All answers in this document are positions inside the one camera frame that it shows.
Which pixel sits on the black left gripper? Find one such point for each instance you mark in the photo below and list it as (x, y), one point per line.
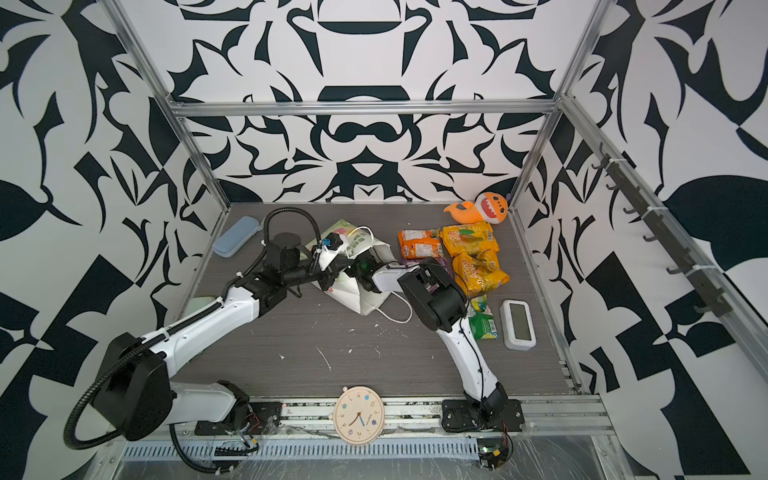
(331, 272)

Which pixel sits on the orange snack packet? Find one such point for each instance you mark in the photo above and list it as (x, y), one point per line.
(419, 244)

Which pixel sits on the purple berries candy packet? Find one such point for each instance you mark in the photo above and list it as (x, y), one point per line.
(445, 265)

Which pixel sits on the yellow snack packet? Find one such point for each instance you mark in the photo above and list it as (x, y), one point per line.
(479, 274)
(472, 239)

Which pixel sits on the green snack packet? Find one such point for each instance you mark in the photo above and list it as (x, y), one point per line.
(481, 319)

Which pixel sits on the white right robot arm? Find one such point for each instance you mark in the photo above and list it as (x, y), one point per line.
(442, 306)

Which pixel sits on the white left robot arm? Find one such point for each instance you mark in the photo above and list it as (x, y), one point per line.
(133, 393)

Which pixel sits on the light green tray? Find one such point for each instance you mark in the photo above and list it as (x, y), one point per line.
(197, 304)

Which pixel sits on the round wooden clock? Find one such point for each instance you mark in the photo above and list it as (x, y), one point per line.
(359, 415)

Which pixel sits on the orange shark plush toy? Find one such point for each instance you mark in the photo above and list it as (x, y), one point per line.
(488, 207)

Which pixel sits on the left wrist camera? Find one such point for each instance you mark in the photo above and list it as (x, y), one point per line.
(334, 242)

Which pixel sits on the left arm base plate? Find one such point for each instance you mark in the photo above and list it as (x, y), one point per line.
(256, 418)

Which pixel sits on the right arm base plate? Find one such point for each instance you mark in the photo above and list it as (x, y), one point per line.
(462, 416)

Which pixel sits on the wall hook rail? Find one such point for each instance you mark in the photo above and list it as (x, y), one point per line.
(665, 230)

